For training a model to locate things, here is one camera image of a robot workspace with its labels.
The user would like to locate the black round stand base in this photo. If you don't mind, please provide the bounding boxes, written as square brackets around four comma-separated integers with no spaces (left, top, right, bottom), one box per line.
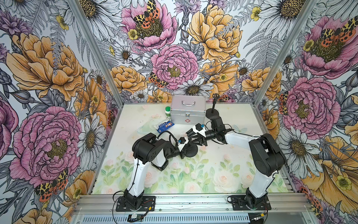
[206,108,219,119]

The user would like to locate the black stand pole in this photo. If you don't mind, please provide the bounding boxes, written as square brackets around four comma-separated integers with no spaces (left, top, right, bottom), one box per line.
[186,128,196,146]

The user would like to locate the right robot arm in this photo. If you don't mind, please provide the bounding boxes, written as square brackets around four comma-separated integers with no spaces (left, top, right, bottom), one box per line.
[205,115,287,210]

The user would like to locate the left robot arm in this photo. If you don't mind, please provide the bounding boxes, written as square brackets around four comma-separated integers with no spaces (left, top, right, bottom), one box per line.
[124,133,189,210]

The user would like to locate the blue snack packet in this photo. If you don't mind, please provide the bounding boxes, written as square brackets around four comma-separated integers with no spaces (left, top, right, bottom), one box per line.
[155,121,174,133]

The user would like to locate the clear plastic bag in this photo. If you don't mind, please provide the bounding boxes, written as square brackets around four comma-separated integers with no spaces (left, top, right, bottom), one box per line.
[137,120,157,135]

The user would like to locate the silver aluminium first aid case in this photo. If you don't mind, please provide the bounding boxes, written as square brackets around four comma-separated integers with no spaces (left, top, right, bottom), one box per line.
[171,95,206,125]

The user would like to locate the green capped white bottle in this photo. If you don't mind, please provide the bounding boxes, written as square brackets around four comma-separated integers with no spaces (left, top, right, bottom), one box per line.
[165,106,171,117]

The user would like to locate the small circuit board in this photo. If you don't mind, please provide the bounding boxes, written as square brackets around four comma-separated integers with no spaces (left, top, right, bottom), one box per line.
[127,214,143,223]

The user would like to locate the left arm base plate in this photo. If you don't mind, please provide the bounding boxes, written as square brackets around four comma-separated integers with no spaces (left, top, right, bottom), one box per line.
[115,196,156,212]

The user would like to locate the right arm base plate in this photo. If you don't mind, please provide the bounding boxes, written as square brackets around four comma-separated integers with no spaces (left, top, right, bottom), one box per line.
[227,194,272,211]

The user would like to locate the aluminium front rail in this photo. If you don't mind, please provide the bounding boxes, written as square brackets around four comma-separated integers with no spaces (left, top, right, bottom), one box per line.
[74,192,312,215]

